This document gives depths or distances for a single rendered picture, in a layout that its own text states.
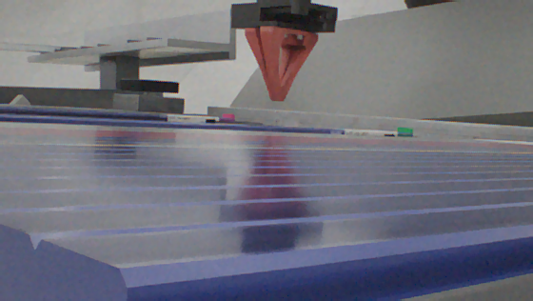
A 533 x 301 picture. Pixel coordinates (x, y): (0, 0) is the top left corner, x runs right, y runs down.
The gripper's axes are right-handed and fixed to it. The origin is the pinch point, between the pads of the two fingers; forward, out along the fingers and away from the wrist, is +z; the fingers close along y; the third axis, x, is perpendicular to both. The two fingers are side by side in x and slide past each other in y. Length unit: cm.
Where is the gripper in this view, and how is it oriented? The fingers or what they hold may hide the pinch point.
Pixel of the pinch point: (277, 92)
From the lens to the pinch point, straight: 83.3
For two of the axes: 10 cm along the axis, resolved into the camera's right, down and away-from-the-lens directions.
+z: -0.7, 10.0, 0.6
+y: 6.7, 0.9, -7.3
